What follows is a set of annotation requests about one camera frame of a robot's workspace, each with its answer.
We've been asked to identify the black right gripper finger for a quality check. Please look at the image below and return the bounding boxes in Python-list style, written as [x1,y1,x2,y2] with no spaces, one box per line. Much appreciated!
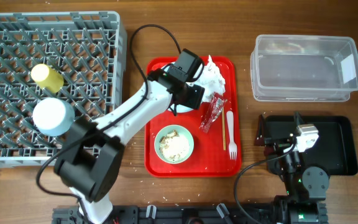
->
[254,114,265,146]
[294,111,304,127]

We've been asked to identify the white napkin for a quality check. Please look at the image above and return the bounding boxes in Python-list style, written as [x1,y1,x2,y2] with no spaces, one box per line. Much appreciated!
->
[195,55,226,103]

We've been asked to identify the red snack wrapper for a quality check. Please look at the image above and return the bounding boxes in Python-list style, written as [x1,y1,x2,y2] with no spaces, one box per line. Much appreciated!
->
[200,92,227,133]

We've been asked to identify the light blue cup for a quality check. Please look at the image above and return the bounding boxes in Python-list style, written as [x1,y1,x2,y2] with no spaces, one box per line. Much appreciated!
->
[32,98,75,137]

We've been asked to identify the yellow plastic cup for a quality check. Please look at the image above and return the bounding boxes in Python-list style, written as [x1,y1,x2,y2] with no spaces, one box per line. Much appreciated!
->
[30,63,64,93]

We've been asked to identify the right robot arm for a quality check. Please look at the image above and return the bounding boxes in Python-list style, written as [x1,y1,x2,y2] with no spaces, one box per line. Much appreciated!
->
[254,112,329,223]

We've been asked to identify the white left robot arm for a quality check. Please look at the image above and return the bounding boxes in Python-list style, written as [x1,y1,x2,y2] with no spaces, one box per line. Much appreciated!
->
[54,62,204,223]

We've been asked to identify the clear plastic waste bin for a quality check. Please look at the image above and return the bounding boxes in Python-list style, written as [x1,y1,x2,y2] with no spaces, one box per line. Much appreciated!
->
[250,34,358,102]

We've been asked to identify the light blue plate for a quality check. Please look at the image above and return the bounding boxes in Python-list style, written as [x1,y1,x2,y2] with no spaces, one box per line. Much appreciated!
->
[164,64,193,113]

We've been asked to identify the white plastic fork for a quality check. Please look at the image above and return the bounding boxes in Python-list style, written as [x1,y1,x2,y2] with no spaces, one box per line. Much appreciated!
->
[226,111,237,160]

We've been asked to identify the wooden chopstick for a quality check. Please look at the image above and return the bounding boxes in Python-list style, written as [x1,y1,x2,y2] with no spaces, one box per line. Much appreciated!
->
[221,107,226,151]

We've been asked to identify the red plastic tray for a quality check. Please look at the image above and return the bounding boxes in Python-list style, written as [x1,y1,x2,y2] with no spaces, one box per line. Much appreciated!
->
[144,56,242,178]

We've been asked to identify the black plastic tray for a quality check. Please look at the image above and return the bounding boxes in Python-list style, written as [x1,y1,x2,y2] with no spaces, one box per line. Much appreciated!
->
[264,115,358,175]

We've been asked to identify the green bowl with rice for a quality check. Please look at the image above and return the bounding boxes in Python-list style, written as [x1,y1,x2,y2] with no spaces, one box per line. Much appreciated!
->
[154,124,195,164]

